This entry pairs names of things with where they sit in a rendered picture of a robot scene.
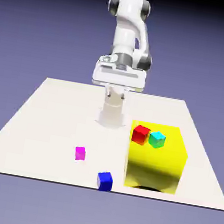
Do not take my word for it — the large yellow box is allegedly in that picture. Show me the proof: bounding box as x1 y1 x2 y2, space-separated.
121 119 193 197

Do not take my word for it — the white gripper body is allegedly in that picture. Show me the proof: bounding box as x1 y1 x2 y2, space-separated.
91 59 149 94

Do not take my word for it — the small cyan cube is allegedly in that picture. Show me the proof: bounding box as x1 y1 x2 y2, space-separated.
147 130 167 151

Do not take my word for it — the small blue cube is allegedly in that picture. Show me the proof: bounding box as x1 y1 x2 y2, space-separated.
94 170 115 193

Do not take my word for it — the small red cube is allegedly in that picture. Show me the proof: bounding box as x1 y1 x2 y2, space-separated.
130 124 152 147

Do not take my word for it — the small magenta cube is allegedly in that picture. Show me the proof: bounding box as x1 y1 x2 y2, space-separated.
73 145 88 162

